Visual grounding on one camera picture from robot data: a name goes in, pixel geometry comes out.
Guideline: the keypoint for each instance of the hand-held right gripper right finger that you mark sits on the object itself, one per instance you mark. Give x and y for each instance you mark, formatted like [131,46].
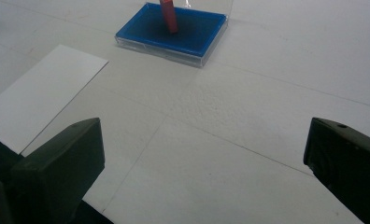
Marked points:
[351,161]

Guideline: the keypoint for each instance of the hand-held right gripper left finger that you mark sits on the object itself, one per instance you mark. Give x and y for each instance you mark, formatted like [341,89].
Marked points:
[58,168]

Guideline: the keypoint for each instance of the blue ink pad clear case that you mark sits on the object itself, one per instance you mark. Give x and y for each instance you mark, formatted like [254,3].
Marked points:
[173,34]

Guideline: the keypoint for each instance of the red stamp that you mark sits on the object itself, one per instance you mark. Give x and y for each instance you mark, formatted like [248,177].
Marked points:
[168,15]

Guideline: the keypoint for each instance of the white paper sheet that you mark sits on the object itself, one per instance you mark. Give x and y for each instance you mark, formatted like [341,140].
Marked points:
[38,96]

